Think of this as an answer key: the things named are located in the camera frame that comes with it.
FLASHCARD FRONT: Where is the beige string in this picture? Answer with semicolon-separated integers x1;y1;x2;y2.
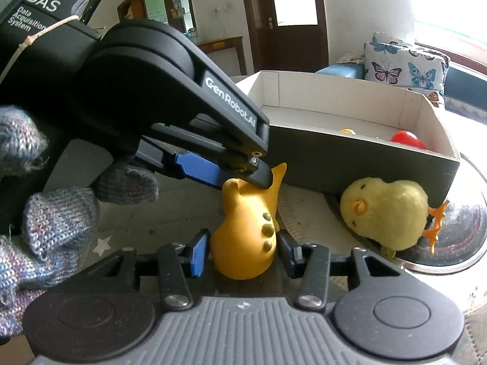
0;15;81;81

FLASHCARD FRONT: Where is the dark cardboard box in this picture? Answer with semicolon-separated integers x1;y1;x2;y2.
233;70;462;203

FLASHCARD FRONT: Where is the round metal tray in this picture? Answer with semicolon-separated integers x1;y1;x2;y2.
323;151;487;274

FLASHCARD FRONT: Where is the large butterfly print pillow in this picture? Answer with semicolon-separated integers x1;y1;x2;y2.
363;41;450;92

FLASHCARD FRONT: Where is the brown wooden door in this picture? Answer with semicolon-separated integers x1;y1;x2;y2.
239;0;330;74

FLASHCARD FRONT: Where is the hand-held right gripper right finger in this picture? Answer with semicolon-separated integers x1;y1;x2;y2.
277;231;405;310

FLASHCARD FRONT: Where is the small butterfly print pillow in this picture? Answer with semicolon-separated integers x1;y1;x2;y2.
371;31;416;47

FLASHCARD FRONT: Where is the red toy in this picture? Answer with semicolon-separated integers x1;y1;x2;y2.
390;130;425;149

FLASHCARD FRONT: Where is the wooden glass cabinet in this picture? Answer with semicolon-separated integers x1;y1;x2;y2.
117;0;198;40

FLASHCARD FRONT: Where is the wooden side table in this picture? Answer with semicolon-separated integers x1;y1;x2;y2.
197;36;249;77

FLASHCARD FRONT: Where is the yellow plush chick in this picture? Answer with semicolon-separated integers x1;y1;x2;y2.
339;177;450;258

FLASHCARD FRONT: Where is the orange rubber dinosaur toy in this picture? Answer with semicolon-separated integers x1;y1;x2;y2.
210;162;288;280

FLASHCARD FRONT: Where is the blue cushion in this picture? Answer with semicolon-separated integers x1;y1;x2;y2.
315;62;366;81

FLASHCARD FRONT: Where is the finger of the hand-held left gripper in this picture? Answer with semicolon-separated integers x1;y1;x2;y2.
133;137;238;190
152;66;274;190

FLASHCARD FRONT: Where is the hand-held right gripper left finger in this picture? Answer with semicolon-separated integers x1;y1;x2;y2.
82;229;212;310

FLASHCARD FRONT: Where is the grey star printed mat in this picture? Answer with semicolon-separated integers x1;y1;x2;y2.
42;137;362;287

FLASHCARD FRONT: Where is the person's left hand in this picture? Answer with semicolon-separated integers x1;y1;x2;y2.
0;106;159;337

